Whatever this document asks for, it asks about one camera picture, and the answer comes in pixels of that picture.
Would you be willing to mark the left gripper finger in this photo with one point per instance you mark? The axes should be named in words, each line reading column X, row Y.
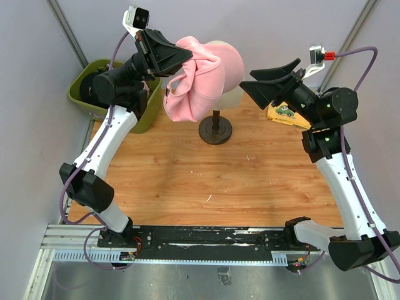
column 165, row 49
column 169, row 65

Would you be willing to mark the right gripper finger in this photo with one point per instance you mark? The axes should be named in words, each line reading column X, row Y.
column 274, row 73
column 261, row 92

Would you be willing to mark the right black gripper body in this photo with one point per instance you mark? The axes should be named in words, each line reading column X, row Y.
column 299, row 97

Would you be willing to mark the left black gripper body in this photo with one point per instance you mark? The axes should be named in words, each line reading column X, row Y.
column 144, row 60

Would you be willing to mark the pink baseball cap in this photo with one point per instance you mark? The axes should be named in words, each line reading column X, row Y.
column 215, row 69

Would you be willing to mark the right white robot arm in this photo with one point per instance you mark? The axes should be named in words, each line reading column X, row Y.
column 364, row 238

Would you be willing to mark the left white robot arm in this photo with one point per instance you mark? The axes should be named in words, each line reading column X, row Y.
column 122, row 89

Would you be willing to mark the yellow cartoon car cloth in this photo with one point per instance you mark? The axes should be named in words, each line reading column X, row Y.
column 282, row 114

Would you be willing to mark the white mannequin head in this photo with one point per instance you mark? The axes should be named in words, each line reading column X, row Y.
column 229, row 97

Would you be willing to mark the black cap white logo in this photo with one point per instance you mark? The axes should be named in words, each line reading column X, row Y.
column 86, row 89

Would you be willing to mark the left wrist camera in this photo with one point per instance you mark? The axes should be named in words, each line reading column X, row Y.
column 135, row 19

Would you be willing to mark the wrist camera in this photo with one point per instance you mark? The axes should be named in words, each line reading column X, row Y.
column 135, row 19
column 318, row 56

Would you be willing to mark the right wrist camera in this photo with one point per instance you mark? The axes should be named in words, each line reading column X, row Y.
column 318, row 56

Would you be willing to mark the left aluminium frame post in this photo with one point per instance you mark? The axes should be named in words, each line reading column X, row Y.
column 67, row 30

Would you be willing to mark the aluminium frame post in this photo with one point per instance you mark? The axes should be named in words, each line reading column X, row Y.
column 67, row 30
column 364, row 15

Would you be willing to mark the right aluminium frame post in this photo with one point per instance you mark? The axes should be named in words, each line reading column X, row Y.
column 364, row 15

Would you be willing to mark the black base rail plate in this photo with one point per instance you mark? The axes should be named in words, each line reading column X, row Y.
column 191, row 243

